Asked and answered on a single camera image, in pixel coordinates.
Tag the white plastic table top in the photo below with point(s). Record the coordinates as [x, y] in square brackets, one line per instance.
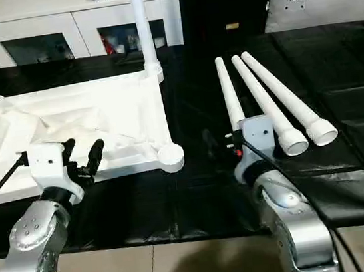
[85, 115]

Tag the white plastic table leg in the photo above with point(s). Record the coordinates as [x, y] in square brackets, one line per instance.
[288, 98]
[265, 105]
[230, 93]
[144, 27]

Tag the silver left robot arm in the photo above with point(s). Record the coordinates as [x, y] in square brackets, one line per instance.
[33, 256]

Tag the black work mat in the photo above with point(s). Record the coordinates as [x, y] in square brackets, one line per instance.
[352, 154]

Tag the white glass-door cabinet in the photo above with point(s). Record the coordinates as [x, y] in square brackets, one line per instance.
[40, 27]

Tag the black furniture with yellow label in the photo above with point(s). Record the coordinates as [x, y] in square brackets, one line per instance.
[221, 3]

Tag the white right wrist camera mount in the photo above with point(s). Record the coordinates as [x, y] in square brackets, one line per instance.
[257, 138]

